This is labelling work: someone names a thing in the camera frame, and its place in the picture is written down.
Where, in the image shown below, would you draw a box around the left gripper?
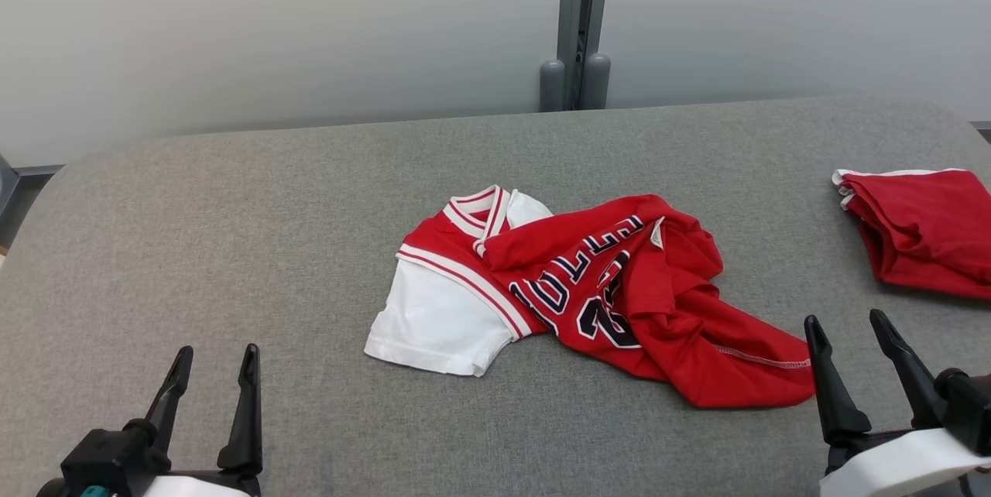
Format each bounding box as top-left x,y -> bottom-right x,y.
143,344 -> 264,497

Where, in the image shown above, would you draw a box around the red basketball jersey white sleeves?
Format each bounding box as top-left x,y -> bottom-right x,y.
364,185 -> 815,410

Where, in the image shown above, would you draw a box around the grey metal frame post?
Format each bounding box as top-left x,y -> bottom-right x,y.
557,0 -> 614,111

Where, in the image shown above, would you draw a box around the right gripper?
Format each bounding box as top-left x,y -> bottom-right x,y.
804,309 -> 991,497

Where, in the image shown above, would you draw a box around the grey cylinder post foot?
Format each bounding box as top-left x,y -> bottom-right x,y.
540,58 -> 568,112
582,53 -> 612,109

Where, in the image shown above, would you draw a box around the red shorts white stripes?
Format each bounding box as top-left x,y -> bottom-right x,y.
832,168 -> 991,300

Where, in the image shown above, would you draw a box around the dark grey frame base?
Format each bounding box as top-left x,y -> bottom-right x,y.
0,155 -> 63,250

